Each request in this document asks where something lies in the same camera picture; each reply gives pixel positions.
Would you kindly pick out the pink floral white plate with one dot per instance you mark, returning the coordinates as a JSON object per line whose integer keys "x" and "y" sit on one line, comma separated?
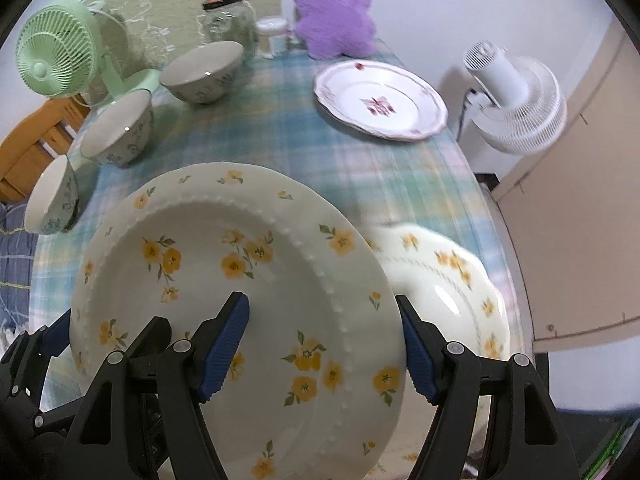
{"x": 380, "y": 102}

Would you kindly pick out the yellow floral scalloped plate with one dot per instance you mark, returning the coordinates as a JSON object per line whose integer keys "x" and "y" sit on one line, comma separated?
{"x": 450, "y": 280}

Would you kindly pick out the green desk fan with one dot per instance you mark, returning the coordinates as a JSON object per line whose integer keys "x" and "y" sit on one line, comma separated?
{"x": 50, "y": 55}

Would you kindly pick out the green patterned wall cloth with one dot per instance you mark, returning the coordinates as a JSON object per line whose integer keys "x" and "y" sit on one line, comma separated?
{"x": 165, "y": 0}

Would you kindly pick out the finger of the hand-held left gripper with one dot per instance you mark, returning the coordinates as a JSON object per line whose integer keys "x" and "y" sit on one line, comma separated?
{"x": 60, "y": 332}
{"x": 150, "y": 335}

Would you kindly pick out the clear cotton swab container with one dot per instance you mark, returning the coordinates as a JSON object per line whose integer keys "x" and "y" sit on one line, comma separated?
{"x": 271, "y": 37}

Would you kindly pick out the blue plaid blanket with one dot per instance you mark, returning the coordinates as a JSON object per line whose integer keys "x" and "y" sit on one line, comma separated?
{"x": 15, "y": 260}

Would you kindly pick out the floral ceramic bowl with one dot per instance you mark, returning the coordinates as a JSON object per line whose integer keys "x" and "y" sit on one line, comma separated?
{"x": 204, "y": 64}
{"x": 47, "y": 195}
{"x": 115, "y": 125}

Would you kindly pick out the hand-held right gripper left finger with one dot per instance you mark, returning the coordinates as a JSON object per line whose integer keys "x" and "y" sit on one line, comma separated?
{"x": 224, "y": 355}

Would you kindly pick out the beige wooden cabinet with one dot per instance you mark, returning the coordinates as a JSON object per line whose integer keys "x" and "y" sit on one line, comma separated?
{"x": 575, "y": 235}

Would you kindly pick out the plaid tablecloth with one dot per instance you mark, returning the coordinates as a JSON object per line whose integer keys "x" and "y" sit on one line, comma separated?
{"x": 280, "y": 135}

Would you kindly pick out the yellow floral beaded-rim plate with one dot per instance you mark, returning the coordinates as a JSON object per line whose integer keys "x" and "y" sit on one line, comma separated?
{"x": 225, "y": 240}

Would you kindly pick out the wooden chair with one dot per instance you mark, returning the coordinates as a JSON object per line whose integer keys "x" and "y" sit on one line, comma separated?
{"x": 25, "y": 145}

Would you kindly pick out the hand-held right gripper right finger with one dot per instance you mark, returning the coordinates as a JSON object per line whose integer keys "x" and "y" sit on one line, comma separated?
{"x": 417, "y": 355}

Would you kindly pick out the purple plush toy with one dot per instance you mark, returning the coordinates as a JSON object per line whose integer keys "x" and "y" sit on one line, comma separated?
{"x": 332, "y": 15}

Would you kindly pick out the glass jar with black lid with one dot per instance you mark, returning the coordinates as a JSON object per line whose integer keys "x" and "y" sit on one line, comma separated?
{"x": 227, "y": 25}

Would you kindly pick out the white electric fan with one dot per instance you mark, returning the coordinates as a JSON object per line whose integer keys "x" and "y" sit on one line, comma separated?
{"x": 530, "y": 105}

